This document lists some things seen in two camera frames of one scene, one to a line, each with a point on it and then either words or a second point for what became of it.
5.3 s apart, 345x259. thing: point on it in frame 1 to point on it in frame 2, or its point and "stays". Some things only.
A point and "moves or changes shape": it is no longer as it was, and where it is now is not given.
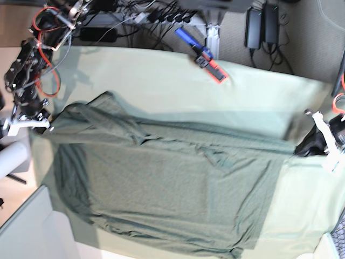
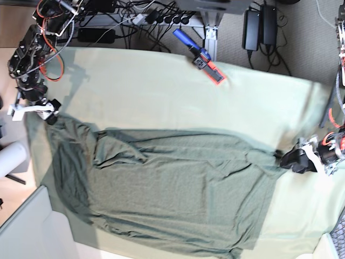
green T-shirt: x=150 y=186 moves or changes shape
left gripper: x=314 y=144 to x=298 y=159
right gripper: x=42 y=115 to x=50 y=117
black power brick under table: x=98 y=34 stays
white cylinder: x=12 y=157 stays
